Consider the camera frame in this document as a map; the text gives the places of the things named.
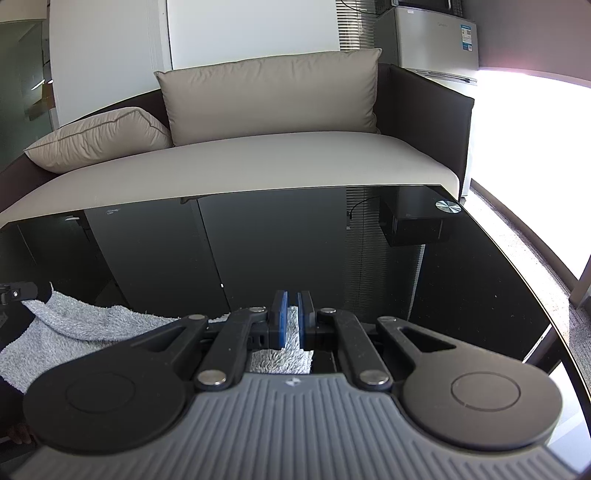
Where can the grey terry towel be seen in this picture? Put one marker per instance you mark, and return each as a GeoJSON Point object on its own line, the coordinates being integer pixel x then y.
{"type": "Point", "coordinates": [74, 334]}

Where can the silver fridge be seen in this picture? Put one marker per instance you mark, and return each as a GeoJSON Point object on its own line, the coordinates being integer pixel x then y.
{"type": "Point", "coordinates": [429, 41]}

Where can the person's left hand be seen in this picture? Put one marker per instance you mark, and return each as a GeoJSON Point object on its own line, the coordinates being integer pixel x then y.
{"type": "Point", "coordinates": [21, 434]}

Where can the dark brown sofa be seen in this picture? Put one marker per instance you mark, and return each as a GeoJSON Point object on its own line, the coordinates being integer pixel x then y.
{"type": "Point", "coordinates": [258, 166]}

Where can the small beige cushion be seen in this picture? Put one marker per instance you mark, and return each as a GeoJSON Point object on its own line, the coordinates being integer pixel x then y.
{"type": "Point", "coordinates": [101, 138]}

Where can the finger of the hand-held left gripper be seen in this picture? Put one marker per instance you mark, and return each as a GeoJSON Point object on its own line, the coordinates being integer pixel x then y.
{"type": "Point", "coordinates": [18, 291]}

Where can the large beige cushion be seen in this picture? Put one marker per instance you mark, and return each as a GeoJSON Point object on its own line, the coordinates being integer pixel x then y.
{"type": "Point", "coordinates": [272, 97]}

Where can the round metal table cap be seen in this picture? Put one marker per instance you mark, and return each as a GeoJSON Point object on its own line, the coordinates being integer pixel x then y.
{"type": "Point", "coordinates": [448, 206]}

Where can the black microwave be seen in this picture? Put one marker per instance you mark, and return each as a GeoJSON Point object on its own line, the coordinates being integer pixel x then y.
{"type": "Point", "coordinates": [425, 3]}

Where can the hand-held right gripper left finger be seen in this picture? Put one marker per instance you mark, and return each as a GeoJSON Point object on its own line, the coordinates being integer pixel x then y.
{"type": "Point", "coordinates": [280, 323]}

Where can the window blinds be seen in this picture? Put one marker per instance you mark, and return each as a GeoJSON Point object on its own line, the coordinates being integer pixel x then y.
{"type": "Point", "coordinates": [355, 25]}

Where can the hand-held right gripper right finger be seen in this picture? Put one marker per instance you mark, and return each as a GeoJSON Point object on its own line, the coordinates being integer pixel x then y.
{"type": "Point", "coordinates": [305, 323]}

